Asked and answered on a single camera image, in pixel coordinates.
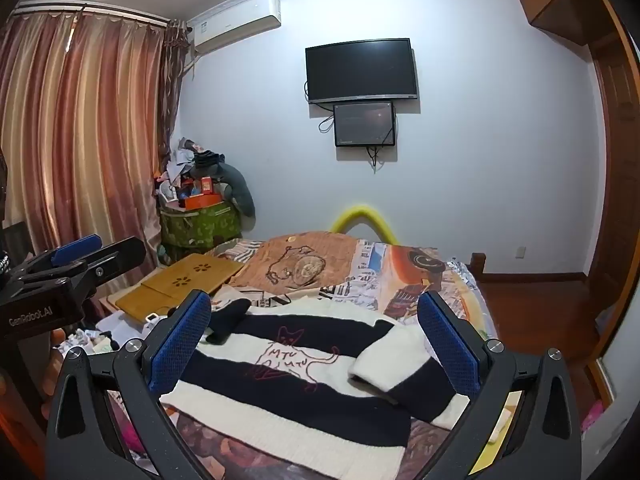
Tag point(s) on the wooden furniture panel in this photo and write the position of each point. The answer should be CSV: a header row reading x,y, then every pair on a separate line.
x,y
617,160

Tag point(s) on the orange box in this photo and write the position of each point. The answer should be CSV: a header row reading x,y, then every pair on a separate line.
x,y
200,201

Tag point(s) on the small black wall monitor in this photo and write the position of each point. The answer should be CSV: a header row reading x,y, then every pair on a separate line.
x,y
365,124

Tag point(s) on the yellow foam tube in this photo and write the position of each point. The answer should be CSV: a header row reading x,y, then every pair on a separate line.
x,y
357,210

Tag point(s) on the printed blanket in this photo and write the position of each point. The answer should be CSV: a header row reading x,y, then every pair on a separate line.
x,y
300,260

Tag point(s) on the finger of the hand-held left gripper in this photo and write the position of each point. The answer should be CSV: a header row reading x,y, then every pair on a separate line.
x,y
75,249
120,255

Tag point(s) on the white air conditioner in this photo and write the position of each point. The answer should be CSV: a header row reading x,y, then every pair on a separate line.
x,y
235,25

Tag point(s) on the wooden baseboard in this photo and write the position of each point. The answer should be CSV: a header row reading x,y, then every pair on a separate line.
x,y
535,278

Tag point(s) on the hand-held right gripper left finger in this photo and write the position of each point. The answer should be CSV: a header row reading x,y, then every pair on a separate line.
x,y
182,340

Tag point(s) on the large black wall television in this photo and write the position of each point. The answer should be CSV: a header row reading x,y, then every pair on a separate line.
x,y
360,70

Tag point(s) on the wooden bed post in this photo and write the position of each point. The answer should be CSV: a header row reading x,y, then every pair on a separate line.
x,y
478,267

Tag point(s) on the white curtain rail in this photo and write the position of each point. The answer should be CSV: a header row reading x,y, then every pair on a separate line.
x,y
100,10

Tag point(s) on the white wall socket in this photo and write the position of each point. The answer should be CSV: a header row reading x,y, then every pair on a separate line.
x,y
520,252

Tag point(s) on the pile of clutter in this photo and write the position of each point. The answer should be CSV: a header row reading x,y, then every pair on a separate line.
x,y
185,165

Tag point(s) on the pink satin curtain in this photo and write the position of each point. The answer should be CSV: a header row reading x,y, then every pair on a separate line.
x,y
75,110

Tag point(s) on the pink cloth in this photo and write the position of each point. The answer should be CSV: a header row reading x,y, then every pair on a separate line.
x,y
595,417

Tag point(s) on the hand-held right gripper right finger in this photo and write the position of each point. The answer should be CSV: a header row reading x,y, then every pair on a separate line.
x,y
447,345

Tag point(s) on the green storage box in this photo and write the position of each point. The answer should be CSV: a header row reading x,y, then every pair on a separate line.
x,y
200,225

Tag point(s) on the brown patterned curtain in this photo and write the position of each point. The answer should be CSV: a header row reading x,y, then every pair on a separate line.
x,y
175,85

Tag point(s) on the black and white striped sweater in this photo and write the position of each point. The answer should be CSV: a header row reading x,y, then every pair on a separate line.
x,y
300,325

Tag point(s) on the bamboo lap desk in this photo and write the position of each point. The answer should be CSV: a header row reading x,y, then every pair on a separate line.
x,y
175,280

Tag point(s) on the grey plush toy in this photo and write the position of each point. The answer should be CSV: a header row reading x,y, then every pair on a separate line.
x,y
240,185

